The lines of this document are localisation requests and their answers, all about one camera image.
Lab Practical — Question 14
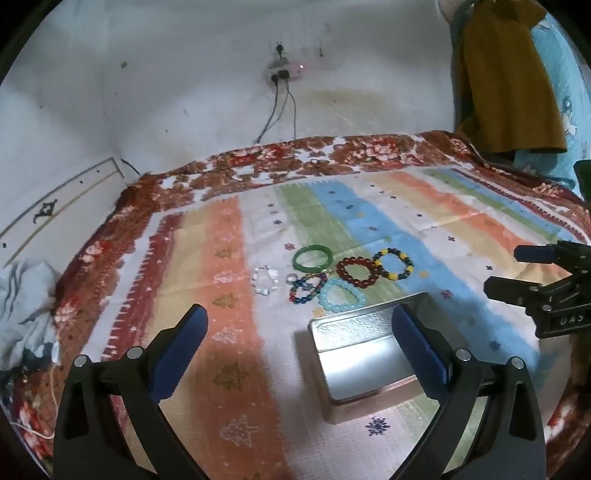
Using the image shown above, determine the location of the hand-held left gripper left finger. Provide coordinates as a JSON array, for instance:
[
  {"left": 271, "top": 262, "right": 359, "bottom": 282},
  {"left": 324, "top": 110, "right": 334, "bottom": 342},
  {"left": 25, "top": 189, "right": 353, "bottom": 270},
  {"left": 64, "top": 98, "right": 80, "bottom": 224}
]
[{"left": 53, "top": 303, "right": 209, "bottom": 480}]

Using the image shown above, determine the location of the striped colourful cloth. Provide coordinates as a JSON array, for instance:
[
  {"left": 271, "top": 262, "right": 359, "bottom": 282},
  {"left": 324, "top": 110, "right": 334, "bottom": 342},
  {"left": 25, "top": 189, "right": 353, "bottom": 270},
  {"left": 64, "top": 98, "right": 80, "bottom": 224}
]
[{"left": 99, "top": 166, "right": 591, "bottom": 480}]

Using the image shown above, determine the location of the green jade bangle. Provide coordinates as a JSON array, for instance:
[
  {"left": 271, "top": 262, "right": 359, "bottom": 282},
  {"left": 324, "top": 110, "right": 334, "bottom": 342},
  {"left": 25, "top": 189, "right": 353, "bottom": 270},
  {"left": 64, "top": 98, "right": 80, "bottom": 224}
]
[{"left": 294, "top": 244, "right": 334, "bottom": 270}]

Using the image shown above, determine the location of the black power cable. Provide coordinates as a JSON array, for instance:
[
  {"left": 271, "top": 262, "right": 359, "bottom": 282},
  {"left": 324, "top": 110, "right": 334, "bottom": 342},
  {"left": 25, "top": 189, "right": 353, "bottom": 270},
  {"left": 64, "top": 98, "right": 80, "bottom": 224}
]
[
  {"left": 256, "top": 82, "right": 282, "bottom": 145},
  {"left": 284, "top": 82, "right": 297, "bottom": 140}
]

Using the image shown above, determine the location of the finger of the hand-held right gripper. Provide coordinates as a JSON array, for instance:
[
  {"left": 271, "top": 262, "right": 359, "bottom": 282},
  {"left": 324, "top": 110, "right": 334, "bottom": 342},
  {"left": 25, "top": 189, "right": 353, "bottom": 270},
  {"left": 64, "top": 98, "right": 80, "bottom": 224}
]
[
  {"left": 514, "top": 240, "right": 591, "bottom": 273},
  {"left": 483, "top": 275, "right": 578, "bottom": 319}
]

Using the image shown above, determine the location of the white cable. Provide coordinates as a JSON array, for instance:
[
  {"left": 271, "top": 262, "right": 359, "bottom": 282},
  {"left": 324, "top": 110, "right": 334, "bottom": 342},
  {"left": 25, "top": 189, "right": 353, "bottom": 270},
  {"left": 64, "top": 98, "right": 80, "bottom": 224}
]
[{"left": 9, "top": 340, "right": 61, "bottom": 439}]

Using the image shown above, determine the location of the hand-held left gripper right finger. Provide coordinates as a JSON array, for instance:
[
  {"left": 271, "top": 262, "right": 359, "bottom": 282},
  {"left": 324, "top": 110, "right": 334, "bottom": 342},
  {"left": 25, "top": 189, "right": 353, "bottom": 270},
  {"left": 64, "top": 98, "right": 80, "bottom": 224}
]
[{"left": 390, "top": 305, "right": 548, "bottom": 480}]

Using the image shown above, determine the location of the multicolour bead bracelet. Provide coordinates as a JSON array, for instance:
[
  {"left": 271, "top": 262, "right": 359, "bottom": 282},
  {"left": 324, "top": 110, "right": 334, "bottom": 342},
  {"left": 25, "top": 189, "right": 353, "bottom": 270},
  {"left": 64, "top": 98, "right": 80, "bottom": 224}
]
[{"left": 289, "top": 272, "right": 328, "bottom": 304}]

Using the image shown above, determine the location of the white wall socket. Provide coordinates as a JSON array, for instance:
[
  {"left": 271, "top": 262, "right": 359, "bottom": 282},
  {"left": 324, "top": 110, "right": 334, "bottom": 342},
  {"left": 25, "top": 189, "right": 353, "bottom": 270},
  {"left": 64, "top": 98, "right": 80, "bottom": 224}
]
[{"left": 265, "top": 41, "right": 305, "bottom": 86}]

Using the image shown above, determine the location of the clear crystal bead bracelet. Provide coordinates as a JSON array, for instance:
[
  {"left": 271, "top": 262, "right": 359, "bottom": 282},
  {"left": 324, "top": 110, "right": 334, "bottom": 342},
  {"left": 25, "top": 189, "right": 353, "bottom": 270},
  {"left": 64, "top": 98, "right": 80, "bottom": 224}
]
[{"left": 250, "top": 266, "right": 280, "bottom": 296}]

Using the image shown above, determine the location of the red floral blanket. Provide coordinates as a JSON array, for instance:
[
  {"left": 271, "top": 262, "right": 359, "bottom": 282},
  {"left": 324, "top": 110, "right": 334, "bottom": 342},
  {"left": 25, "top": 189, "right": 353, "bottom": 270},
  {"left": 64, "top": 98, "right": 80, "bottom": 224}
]
[{"left": 0, "top": 130, "right": 591, "bottom": 462}]

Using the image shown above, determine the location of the silver metal tin box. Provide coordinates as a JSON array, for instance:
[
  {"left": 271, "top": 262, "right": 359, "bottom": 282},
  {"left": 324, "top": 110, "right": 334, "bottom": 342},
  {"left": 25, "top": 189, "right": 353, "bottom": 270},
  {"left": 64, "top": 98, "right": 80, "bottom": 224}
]
[{"left": 307, "top": 292, "right": 451, "bottom": 424}]

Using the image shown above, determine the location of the yellow and black bead bracelet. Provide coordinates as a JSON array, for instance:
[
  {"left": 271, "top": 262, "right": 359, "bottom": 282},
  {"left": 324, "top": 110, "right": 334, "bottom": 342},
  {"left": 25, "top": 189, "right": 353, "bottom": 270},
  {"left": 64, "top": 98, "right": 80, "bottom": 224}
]
[{"left": 373, "top": 248, "right": 415, "bottom": 281}]

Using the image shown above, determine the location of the brown garment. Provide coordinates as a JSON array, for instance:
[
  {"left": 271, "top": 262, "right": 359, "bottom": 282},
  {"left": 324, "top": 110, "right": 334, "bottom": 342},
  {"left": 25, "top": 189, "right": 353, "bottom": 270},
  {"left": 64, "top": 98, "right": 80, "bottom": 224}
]
[{"left": 455, "top": 0, "right": 568, "bottom": 155}]

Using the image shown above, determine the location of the white headboard panel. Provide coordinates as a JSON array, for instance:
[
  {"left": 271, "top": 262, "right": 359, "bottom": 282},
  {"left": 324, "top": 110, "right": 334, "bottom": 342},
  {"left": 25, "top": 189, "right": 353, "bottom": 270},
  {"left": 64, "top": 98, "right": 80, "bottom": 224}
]
[{"left": 0, "top": 157, "right": 127, "bottom": 268}]

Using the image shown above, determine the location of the grey crumpled cloth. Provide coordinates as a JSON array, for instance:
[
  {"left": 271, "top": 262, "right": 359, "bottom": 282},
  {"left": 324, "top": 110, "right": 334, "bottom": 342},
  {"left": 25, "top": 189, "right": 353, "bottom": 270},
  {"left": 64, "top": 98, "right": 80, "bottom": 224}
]
[{"left": 0, "top": 261, "right": 61, "bottom": 370}]

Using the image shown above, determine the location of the light blue printed blanket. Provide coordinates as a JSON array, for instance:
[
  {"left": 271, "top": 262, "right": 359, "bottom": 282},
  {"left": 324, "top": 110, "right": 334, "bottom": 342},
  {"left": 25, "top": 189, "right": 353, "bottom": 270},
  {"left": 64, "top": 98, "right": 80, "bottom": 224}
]
[{"left": 512, "top": 11, "right": 591, "bottom": 192}]

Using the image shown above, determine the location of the dark red bead bracelet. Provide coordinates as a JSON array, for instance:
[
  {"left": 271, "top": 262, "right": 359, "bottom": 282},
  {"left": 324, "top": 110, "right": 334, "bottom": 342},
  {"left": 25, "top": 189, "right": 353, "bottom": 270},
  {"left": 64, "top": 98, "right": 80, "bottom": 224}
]
[{"left": 336, "top": 257, "right": 380, "bottom": 289}]

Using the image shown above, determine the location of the light blue bead bracelet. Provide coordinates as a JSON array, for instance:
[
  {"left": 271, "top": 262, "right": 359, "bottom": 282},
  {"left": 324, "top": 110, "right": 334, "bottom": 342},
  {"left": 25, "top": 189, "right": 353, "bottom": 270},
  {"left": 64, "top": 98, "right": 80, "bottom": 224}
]
[{"left": 320, "top": 278, "right": 366, "bottom": 313}]

